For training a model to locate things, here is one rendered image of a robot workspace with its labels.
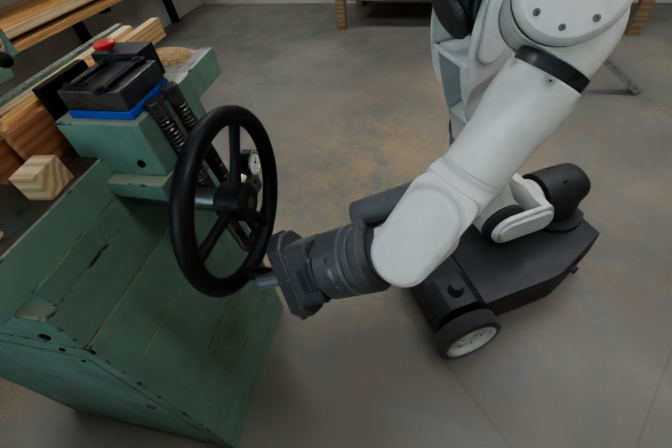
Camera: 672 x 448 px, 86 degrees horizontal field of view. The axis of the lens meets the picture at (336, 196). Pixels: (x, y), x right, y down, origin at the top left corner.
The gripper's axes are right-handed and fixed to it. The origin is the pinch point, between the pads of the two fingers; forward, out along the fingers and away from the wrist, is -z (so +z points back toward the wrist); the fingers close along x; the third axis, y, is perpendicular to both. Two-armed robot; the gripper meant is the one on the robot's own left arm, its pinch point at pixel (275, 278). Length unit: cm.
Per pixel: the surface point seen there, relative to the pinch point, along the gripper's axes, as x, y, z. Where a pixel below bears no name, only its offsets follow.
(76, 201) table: 20.5, 13.9, -14.8
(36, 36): 156, -77, -190
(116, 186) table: 21.2, 8.4, -14.3
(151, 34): 55, -18, -26
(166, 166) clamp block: 20.9, 4.9, -6.4
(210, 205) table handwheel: 13.6, 0.9, -5.9
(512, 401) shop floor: -67, -60, 6
